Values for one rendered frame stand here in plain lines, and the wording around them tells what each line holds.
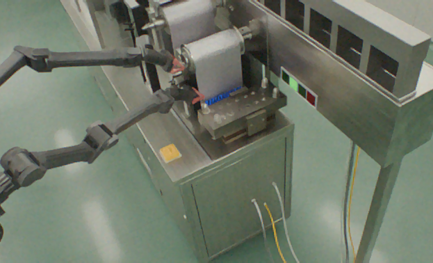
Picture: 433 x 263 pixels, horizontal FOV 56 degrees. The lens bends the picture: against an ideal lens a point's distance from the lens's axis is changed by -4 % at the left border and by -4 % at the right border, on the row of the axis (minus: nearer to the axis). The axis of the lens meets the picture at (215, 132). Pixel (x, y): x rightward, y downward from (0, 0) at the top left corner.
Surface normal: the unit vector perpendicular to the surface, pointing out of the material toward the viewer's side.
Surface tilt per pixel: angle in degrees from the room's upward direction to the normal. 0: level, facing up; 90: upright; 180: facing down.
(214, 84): 90
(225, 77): 90
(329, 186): 0
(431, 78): 0
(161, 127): 0
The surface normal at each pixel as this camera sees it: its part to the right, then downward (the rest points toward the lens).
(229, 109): -0.11, -0.71
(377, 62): 0.48, 0.58
